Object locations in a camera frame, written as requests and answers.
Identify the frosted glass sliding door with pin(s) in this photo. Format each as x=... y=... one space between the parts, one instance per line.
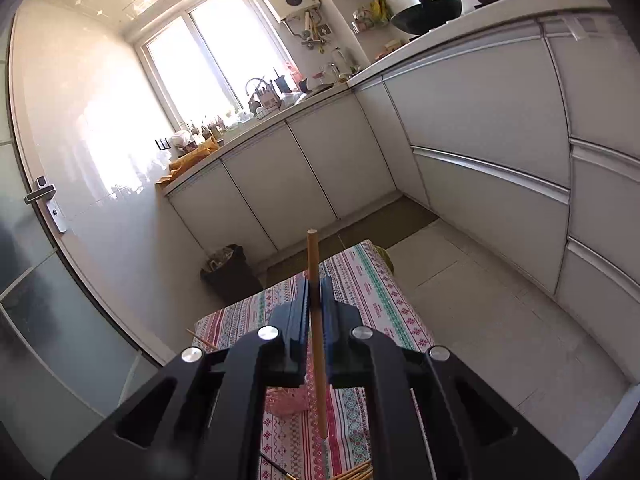
x=50 y=310

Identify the white cabinets with drawers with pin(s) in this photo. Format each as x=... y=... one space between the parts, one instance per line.
x=475 y=110

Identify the small wall shelf with jars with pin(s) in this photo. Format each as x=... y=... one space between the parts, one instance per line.
x=361 y=20

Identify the clear cabinet hook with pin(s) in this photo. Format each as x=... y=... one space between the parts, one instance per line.
x=580 y=27

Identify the brown floor mat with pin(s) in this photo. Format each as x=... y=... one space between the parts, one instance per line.
x=380 y=217

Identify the patterned striped tablecloth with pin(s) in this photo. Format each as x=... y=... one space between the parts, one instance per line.
x=370 y=285

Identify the single light wooden chopstick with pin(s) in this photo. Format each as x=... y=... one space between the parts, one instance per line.
x=312 y=255

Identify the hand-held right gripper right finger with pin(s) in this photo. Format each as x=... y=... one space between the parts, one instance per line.
x=326 y=325

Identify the black wok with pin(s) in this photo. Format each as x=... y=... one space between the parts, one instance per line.
x=425 y=15

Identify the kitchen window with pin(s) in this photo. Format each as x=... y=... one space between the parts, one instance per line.
x=215 y=60

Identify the green yellow hanging bag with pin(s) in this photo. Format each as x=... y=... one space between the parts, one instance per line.
x=380 y=10

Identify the pink perforated utensil holder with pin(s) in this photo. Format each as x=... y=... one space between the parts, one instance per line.
x=287 y=402

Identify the white cabinets with doors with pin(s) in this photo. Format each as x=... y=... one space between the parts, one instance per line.
x=280 y=175

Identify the water heater pipes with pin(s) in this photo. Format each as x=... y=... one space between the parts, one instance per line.
x=307 y=30

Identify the brown trash bin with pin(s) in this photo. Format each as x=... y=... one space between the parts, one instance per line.
x=232 y=280

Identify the thin black chopstick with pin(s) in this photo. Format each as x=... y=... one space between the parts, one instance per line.
x=277 y=466

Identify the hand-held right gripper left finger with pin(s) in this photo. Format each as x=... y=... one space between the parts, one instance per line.
x=302 y=320

